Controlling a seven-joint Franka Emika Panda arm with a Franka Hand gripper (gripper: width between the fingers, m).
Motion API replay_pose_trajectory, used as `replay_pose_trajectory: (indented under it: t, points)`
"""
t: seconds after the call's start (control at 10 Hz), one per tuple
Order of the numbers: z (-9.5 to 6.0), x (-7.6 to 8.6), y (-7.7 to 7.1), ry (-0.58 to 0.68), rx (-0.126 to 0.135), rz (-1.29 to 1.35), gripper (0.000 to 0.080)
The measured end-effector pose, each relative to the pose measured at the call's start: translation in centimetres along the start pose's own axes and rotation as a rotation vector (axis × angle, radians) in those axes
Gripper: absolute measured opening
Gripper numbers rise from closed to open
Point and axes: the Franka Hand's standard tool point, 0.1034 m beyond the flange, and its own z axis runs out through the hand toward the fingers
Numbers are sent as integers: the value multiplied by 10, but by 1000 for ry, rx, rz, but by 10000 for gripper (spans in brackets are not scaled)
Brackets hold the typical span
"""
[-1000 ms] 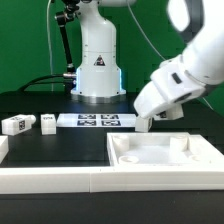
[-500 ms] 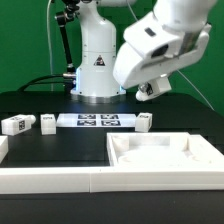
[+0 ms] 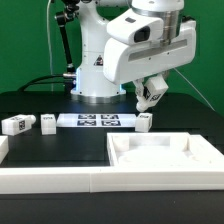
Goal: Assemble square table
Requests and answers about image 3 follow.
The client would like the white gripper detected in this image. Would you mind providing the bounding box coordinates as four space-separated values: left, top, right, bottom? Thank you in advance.
103 20 196 98

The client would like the white square table top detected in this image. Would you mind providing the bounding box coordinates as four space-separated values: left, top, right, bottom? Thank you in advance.
107 132 224 168

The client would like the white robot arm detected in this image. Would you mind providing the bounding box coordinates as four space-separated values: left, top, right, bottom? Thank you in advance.
71 0 196 103

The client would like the white U-shaped obstacle fence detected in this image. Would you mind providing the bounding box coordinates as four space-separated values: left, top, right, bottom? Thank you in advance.
0 134 224 195

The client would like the black cable bundle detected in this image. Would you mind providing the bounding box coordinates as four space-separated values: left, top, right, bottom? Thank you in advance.
17 73 77 93

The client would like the white marker base plate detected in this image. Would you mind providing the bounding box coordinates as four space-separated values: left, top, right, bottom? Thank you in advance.
57 113 136 127

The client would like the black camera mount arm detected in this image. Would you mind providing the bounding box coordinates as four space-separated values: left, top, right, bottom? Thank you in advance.
55 0 80 77

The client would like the white cable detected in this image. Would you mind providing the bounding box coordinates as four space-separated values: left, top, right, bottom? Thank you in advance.
46 0 55 92

